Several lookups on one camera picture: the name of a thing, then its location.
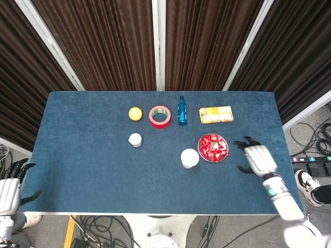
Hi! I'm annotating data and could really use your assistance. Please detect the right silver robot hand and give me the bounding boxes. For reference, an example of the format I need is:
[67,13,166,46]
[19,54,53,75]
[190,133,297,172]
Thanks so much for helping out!
[233,136,279,180]

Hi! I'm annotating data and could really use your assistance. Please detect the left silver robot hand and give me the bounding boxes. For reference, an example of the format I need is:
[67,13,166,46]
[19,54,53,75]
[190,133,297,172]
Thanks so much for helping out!
[0,158,42,215]

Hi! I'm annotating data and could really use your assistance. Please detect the metal bowl of red candies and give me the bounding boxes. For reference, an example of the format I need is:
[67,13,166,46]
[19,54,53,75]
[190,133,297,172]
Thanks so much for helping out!
[197,133,230,163]

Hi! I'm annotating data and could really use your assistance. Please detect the white paper cup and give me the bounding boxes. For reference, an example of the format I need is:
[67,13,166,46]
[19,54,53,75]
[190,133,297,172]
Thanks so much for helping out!
[180,148,200,169]

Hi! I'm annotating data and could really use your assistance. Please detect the grey trouser leg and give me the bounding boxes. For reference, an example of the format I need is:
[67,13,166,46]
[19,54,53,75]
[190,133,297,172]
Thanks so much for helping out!
[9,211,31,248]

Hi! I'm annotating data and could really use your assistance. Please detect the white shoe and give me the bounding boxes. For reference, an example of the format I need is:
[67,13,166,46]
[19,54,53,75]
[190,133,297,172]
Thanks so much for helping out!
[21,213,42,230]

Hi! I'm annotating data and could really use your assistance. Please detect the white and black sneaker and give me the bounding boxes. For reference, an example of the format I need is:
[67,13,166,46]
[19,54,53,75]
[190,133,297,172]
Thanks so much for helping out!
[294,169,323,207]

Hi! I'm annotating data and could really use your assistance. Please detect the black power strip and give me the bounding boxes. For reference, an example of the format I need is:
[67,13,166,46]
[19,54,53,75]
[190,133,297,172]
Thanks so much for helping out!
[291,154,331,164]

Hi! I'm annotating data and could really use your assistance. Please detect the black foot pedal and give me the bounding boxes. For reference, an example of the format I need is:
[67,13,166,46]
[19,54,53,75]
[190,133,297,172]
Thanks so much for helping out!
[306,162,331,177]

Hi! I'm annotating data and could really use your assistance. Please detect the yellow snack box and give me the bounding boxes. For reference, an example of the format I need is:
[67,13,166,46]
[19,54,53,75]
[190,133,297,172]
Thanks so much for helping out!
[198,105,235,125]

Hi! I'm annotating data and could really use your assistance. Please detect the yellow floor tape strip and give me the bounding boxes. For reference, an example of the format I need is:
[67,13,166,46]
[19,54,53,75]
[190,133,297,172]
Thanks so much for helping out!
[63,215,77,248]

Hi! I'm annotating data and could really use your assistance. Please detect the black trouser leg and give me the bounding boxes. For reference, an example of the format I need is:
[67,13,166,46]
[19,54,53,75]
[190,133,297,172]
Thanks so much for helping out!
[311,184,331,205]

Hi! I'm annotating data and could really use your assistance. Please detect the black power adapter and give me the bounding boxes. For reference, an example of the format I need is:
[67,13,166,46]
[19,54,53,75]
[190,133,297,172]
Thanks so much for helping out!
[70,237,90,248]

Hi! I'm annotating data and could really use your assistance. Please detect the blue spray bottle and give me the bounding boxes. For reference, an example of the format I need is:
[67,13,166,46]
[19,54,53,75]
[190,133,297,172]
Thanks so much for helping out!
[177,95,188,126]

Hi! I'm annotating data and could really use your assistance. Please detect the blue fabric table cover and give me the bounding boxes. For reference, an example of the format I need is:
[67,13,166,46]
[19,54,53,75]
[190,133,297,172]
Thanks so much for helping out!
[18,90,304,215]

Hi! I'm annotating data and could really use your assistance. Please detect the red tape roll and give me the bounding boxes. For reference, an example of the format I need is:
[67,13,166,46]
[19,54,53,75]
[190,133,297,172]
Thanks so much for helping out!
[148,105,172,129]

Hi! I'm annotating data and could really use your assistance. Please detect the brown pleated curtain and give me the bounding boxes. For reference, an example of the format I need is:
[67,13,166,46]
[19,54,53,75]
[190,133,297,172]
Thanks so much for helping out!
[165,0,265,91]
[0,0,76,152]
[31,0,157,91]
[229,0,331,125]

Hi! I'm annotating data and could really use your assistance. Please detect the small white jar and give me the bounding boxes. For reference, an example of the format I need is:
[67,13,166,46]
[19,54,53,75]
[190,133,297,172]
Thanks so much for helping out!
[128,132,143,148]

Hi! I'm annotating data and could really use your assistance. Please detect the yellow ball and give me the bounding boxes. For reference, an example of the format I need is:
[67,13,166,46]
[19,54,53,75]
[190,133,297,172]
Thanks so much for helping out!
[128,106,143,121]

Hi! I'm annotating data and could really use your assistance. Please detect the grey floor cable bundle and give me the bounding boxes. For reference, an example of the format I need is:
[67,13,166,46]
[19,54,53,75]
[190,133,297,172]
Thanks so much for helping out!
[0,144,13,179]

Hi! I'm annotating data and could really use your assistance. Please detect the black floor cable bundle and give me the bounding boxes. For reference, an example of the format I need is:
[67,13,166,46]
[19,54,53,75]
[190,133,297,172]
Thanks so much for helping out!
[289,102,331,159]
[69,215,142,248]

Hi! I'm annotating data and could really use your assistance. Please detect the black cable with green plug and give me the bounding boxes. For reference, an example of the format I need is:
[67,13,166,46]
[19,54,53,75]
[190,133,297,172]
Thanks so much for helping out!
[198,215,221,248]

